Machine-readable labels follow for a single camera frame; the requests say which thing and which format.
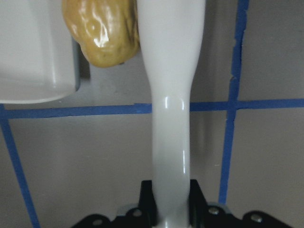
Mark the white hand brush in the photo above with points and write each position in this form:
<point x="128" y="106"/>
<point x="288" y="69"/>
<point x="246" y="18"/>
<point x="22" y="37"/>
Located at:
<point x="171" y="34"/>

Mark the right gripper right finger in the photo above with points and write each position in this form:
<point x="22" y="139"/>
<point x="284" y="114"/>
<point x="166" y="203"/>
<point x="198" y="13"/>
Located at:
<point x="202" y="214"/>

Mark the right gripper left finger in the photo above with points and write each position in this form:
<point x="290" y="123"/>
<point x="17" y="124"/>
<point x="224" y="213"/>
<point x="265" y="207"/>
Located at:
<point x="140" y="215"/>

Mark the yellow potato toy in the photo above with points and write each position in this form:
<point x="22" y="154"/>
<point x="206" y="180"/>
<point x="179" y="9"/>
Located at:
<point x="106" y="30"/>

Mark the white plastic dustpan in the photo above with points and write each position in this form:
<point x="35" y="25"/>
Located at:
<point x="38" y="57"/>

